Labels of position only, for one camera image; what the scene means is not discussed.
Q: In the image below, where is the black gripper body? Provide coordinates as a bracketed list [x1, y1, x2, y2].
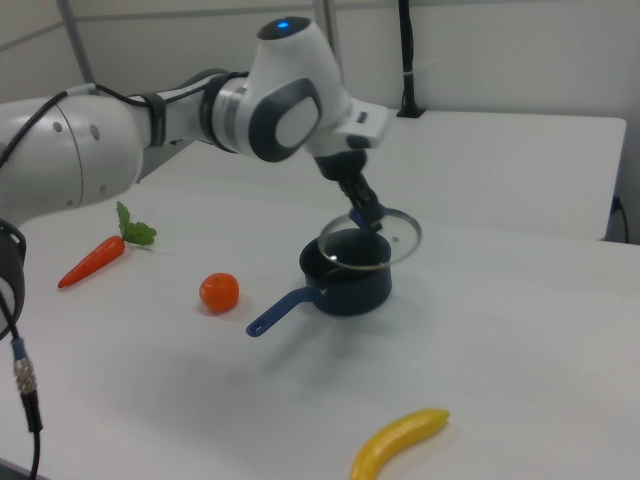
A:
[314, 147, 371, 185]

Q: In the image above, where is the glass lid with blue knob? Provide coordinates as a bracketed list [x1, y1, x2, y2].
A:
[317, 206, 423, 274]

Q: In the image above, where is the dark blue saucepan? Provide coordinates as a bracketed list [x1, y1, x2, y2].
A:
[245, 231, 393, 338]

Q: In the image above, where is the white background table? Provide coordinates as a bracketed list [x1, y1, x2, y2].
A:
[134, 103, 628, 243]

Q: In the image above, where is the toy orange fruit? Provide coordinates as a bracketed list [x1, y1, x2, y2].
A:
[198, 272, 241, 315]

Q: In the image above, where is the yellow toy banana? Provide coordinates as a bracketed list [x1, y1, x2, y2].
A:
[349, 408, 451, 480]

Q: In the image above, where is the orange toy carrot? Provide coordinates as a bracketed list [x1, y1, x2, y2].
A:
[57, 200, 158, 290]

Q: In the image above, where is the black wall cable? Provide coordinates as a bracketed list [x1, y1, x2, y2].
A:
[611, 195, 630, 244]

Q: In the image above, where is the black cable with metal connector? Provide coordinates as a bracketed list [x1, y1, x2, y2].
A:
[0, 287, 46, 480]

